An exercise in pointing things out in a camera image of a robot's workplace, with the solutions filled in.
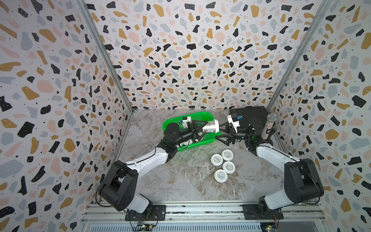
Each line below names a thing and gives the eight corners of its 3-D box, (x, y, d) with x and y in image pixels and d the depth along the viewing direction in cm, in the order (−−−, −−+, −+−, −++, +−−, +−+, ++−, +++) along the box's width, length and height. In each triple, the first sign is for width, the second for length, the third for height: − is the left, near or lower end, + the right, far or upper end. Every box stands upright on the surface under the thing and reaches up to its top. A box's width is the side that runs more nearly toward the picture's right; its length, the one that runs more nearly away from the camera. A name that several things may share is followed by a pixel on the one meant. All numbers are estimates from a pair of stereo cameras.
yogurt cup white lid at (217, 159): (210, 168, 92) (212, 163, 86) (210, 159, 96) (211, 153, 90) (221, 168, 92) (223, 163, 86) (220, 159, 96) (222, 153, 90)
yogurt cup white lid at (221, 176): (214, 185, 85) (215, 180, 79) (213, 174, 89) (214, 169, 83) (226, 185, 85) (228, 180, 79) (224, 174, 89) (226, 169, 83)
